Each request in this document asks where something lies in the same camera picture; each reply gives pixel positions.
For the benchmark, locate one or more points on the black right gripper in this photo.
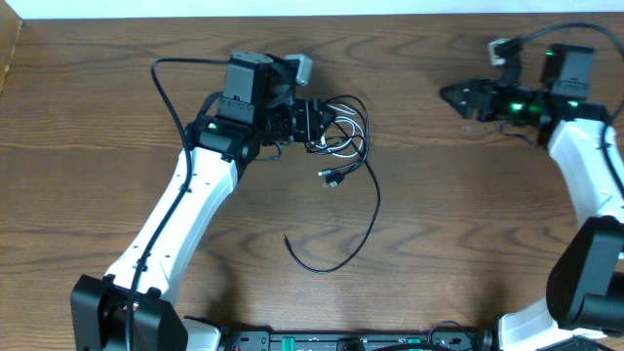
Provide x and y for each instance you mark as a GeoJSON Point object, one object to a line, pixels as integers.
{"type": "Point", "coordinates": [473, 88]}

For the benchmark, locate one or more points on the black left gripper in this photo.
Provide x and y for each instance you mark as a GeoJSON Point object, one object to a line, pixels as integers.
{"type": "Point", "coordinates": [308, 113]}

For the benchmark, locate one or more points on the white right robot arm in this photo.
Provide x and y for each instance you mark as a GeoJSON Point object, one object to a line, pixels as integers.
{"type": "Point", "coordinates": [584, 294]}

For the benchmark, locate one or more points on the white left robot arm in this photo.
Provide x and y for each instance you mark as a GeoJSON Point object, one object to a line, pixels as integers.
{"type": "Point", "coordinates": [132, 307]}

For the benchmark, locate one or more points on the brown cardboard side panel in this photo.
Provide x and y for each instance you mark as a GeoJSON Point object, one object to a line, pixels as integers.
{"type": "Point", "coordinates": [10, 27]}

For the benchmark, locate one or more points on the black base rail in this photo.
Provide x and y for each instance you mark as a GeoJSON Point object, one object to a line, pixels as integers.
{"type": "Point", "coordinates": [446, 334]}

